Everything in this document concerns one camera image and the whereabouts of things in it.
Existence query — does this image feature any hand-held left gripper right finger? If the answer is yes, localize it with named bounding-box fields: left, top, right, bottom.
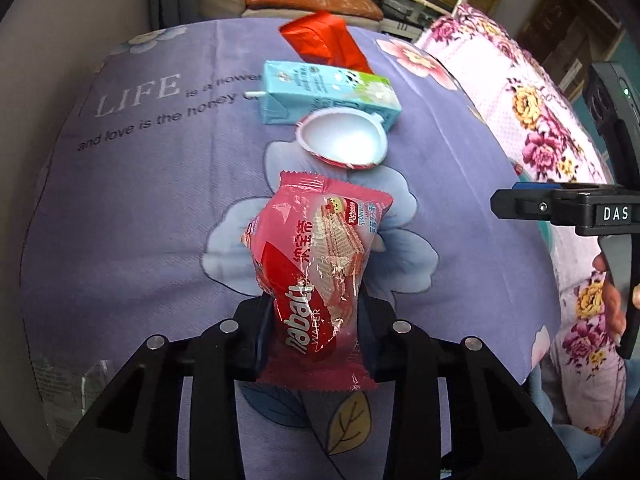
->
left=357, top=294, right=578, bottom=480

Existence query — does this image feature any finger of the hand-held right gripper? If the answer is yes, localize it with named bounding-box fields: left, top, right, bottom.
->
left=490, top=182, right=556, bottom=222

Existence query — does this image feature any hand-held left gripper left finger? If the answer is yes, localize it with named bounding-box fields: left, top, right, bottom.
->
left=47, top=297, right=276, bottom=480

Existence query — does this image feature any pink wafer packet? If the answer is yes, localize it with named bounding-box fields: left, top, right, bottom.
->
left=241, top=170, right=394, bottom=392

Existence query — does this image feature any person's right hand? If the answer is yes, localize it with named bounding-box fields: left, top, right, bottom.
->
left=592, top=252, right=625, bottom=337

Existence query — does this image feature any pink floral blanket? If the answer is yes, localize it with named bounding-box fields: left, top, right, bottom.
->
left=415, top=2, right=631, bottom=441

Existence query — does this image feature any wooden cabinet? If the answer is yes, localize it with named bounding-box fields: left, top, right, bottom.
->
left=510, top=0, right=626, bottom=106

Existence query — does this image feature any purple floral cloth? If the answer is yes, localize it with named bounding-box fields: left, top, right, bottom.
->
left=20, top=17, right=563, bottom=480

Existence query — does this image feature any white plastic cup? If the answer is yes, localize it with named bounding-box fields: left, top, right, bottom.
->
left=296, top=107, right=389, bottom=169

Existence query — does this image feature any light blue cloth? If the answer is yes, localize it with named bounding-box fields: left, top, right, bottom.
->
left=530, top=365, right=626, bottom=461

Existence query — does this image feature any light blue milk carton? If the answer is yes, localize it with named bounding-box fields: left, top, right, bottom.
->
left=242, top=60, right=402, bottom=133

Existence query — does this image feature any red foil wrapper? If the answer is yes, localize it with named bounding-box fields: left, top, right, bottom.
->
left=279, top=10, right=375, bottom=75

